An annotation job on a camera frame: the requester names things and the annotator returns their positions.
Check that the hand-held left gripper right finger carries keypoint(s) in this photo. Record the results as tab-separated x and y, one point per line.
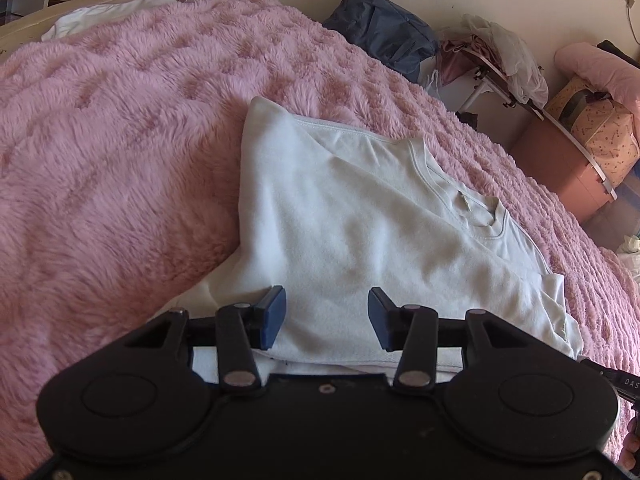
380	322

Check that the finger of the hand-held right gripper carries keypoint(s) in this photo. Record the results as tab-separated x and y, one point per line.
597	364

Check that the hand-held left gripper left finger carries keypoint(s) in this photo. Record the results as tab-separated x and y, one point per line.
272	317

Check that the white printed t-shirt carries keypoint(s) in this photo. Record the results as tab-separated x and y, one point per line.
350	220

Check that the pile of clothes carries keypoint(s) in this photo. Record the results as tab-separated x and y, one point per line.
517	55

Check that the person's right hand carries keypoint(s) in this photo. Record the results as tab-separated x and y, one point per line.
631	442

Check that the crumpled white bag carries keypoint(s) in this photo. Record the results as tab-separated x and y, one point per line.
631	255

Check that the brown cardboard box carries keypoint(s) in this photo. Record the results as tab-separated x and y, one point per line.
555	160

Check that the pink fluffy blanket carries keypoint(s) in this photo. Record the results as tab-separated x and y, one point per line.
125	160

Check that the patterned beige storage bag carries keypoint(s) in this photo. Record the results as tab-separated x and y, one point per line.
607	132

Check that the pink cloth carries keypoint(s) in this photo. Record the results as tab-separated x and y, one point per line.
457	57

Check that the dark blue bag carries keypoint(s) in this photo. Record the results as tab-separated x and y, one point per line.
385	30

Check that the pink rolled pillow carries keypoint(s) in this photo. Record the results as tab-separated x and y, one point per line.
595	67

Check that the dark cloth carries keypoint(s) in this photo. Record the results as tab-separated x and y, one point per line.
620	52

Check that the white pillow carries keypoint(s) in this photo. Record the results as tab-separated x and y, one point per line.
100	14

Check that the beige mattress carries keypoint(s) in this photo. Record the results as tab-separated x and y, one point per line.
27	27

